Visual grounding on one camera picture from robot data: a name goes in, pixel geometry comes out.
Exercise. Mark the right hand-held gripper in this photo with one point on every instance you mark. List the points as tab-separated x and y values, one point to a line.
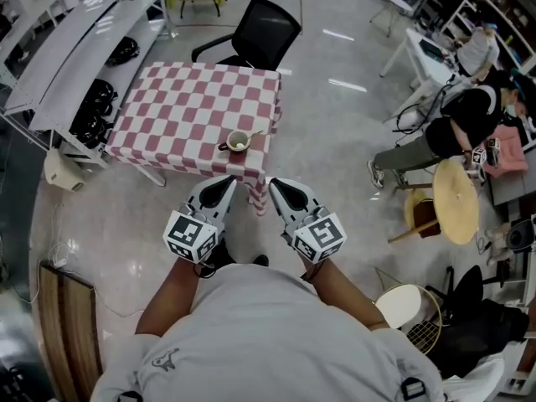
320	235

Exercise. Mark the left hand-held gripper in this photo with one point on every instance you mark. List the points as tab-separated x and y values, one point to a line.
184	233

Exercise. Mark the dark red cup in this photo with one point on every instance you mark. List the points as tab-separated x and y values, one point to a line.
234	148

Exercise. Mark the small metal spoon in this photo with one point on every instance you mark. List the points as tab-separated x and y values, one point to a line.
255	135

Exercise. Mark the person's left forearm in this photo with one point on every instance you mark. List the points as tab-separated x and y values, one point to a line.
171	300

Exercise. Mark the person's right forearm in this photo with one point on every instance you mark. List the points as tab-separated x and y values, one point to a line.
347	300

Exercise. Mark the person's left shoe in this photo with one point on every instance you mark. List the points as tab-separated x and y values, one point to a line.
220	254

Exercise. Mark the person's shoe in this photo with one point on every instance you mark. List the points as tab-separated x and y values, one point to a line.
261	260
220	254

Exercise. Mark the person's right shoe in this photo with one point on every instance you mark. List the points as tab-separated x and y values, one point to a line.
261	260

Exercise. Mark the pink checkered tablecloth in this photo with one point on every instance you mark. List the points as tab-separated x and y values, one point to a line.
184	111

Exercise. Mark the black helmet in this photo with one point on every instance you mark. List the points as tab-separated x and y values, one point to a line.
101	95
90	129
123	51

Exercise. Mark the person's grey shirt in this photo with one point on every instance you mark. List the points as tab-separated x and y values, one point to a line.
268	341

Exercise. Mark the white box heater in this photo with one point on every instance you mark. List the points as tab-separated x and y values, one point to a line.
63	170

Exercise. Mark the round wooden table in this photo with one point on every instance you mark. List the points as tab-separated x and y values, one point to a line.
456	199

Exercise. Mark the white power strip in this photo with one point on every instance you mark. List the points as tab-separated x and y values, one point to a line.
58	261

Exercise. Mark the black mesh office chair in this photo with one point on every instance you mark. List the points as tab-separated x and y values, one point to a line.
264	32

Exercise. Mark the wooden bench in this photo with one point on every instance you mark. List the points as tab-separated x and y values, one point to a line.
71	329

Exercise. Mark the white desk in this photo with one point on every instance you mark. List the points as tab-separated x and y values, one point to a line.
423	61

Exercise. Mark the white metal shelf rack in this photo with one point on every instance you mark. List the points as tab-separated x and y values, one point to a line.
84	48

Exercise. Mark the grey cabinet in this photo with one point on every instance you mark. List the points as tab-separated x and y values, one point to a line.
511	191

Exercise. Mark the pink cloth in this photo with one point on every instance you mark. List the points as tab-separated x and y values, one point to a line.
508	153

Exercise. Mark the black round fan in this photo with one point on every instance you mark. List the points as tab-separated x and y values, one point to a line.
517	235

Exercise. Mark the small white round table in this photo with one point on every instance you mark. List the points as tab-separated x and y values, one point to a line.
398	0

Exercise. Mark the black swivel chair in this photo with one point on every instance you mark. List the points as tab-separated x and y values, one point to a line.
490	325

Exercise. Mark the white storage shelf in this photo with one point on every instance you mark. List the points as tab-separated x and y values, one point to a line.
498	11

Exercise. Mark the white table frame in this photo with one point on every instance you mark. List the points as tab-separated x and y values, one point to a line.
148	172

